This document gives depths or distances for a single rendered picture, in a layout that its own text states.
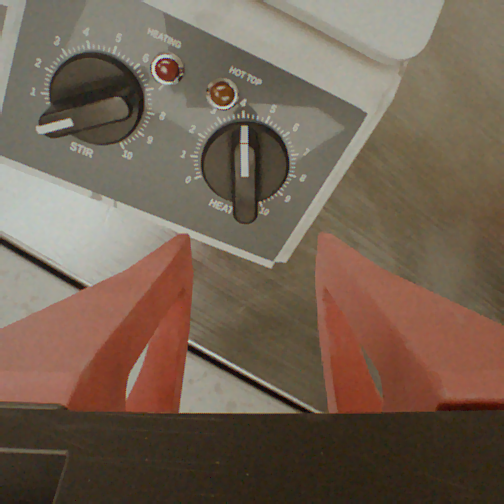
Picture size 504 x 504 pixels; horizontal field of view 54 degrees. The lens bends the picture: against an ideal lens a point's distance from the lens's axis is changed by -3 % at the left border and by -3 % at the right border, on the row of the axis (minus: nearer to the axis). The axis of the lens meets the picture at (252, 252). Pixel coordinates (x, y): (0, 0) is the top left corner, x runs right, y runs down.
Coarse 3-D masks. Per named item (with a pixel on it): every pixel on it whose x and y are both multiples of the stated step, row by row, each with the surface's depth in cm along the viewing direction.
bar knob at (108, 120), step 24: (72, 72) 16; (96, 72) 16; (120, 72) 16; (72, 96) 16; (96, 96) 16; (120, 96) 15; (48, 120) 16; (72, 120) 16; (96, 120) 16; (120, 120) 16; (96, 144) 18
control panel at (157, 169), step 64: (64, 0) 15; (128, 0) 15; (128, 64) 16; (192, 64) 16; (256, 64) 16; (0, 128) 18; (192, 128) 18; (320, 128) 18; (128, 192) 19; (192, 192) 19
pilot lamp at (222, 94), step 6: (216, 84) 17; (222, 84) 17; (216, 90) 17; (222, 90) 17; (228, 90) 17; (216, 96) 17; (222, 96) 17; (228, 96) 17; (216, 102) 17; (222, 102) 17; (228, 102) 17
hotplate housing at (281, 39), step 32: (160, 0) 15; (192, 0) 15; (224, 0) 15; (256, 0) 16; (224, 32) 16; (256, 32) 16; (288, 32) 16; (320, 32) 16; (0, 64) 17; (288, 64) 16; (320, 64) 17; (352, 64) 17; (384, 64) 17; (0, 96) 17; (352, 96) 17; (384, 96) 17; (0, 160) 19; (352, 160) 19; (320, 192) 19; (160, 224) 21; (256, 256) 22; (288, 256) 22
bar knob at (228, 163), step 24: (216, 144) 18; (240, 144) 16; (264, 144) 18; (216, 168) 18; (240, 168) 17; (264, 168) 18; (288, 168) 18; (216, 192) 19; (240, 192) 17; (264, 192) 19; (240, 216) 18
